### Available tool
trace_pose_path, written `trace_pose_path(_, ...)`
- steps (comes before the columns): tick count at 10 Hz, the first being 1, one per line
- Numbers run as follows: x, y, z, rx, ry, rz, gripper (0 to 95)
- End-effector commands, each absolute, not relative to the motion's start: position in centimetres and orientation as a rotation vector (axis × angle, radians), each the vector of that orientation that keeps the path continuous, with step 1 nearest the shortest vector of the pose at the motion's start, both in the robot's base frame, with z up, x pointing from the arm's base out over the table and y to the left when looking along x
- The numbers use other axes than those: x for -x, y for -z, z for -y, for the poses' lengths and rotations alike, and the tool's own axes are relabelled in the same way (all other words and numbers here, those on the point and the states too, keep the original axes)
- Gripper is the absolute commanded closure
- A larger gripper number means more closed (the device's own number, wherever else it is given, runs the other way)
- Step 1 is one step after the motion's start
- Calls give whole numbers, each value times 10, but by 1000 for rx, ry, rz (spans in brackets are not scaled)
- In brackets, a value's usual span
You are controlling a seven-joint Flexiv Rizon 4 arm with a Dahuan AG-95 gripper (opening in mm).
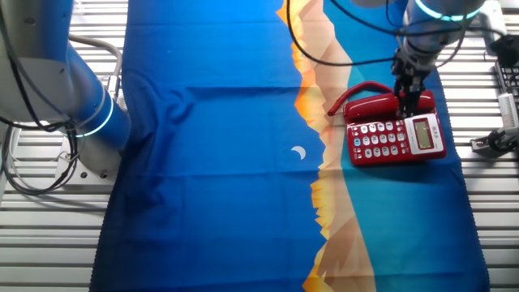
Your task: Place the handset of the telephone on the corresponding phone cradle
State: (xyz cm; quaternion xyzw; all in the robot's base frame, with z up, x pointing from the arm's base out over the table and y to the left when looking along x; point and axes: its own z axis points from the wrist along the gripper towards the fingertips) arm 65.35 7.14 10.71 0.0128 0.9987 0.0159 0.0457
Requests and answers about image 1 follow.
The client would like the red phone cord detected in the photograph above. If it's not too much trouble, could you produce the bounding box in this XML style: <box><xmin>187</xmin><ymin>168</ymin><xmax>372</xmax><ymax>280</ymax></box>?
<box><xmin>327</xmin><ymin>80</ymin><xmax>393</xmax><ymax>118</ymax></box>

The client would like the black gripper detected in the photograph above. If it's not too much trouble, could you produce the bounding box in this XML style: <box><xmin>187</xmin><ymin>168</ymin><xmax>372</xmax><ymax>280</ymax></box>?
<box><xmin>391</xmin><ymin>50</ymin><xmax>431</xmax><ymax>119</ymax></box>

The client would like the blue landscape print cloth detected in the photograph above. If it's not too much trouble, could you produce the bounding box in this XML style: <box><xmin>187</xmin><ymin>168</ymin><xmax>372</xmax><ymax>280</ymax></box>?
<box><xmin>88</xmin><ymin>0</ymin><xmax>491</xmax><ymax>292</ymax></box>

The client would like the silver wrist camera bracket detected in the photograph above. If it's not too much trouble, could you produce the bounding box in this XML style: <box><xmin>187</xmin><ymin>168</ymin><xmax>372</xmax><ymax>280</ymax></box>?
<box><xmin>478</xmin><ymin>0</ymin><xmax>508</xmax><ymax>41</ymax></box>

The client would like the red telephone base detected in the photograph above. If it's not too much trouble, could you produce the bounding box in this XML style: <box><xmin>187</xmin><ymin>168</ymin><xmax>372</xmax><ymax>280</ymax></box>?
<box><xmin>344</xmin><ymin>107</ymin><xmax>448</xmax><ymax>167</ymax></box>

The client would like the thick grey robot cable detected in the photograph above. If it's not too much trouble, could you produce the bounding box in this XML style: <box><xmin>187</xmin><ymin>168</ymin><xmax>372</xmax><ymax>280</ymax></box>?
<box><xmin>67</xmin><ymin>34</ymin><xmax>123</xmax><ymax>101</ymax></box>

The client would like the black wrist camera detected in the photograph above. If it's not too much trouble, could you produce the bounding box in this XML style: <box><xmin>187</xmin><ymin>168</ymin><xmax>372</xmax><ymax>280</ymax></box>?
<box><xmin>490</xmin><ymin>34</ymin><xmax>519</xmax><ymax>68</ymax></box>

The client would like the black camera clamp mount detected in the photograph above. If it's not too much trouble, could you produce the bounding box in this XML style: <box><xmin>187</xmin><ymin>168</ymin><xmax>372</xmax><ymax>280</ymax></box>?
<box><xmin>470</xmin><ymin>125</ymin><xmax>519</xmax><ymax>159</ymax></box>

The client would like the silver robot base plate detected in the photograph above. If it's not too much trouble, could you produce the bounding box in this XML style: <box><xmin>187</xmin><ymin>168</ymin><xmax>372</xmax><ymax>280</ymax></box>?
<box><xmin>54</xmin><ymin>133</ymin><xmax>122</xmax><ymax>191</ymax></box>

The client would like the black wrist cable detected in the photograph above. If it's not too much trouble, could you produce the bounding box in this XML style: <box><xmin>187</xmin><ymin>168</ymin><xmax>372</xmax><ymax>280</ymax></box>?
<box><xmin>285</xmin><ymin>0</ymin><xmax>504</xmax><ymax>68</ymax></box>

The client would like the black cable bundle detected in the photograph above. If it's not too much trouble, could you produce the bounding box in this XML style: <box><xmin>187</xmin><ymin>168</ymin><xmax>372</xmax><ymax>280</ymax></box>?
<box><xmin>0</xmin><ymin>7</ymin><xmax>80</xmax><ymax>196</ymax></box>

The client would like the red telephone handset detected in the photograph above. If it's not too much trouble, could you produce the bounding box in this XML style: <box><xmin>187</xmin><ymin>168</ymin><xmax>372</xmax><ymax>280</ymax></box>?
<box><xmin>343</xmin><ymin>89</ymin><xmax>437</xmax><ymax>122</ymax></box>

